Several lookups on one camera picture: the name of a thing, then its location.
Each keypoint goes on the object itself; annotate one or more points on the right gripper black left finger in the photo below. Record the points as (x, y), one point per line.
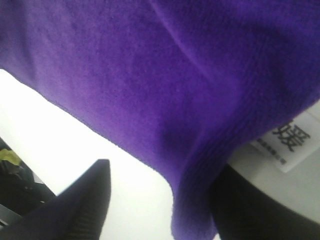
(77, 213)

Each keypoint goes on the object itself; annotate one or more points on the purple microfiber towel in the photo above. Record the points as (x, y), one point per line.
(178, 84)

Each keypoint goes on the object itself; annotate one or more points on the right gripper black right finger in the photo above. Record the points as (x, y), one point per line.
(243, 212)

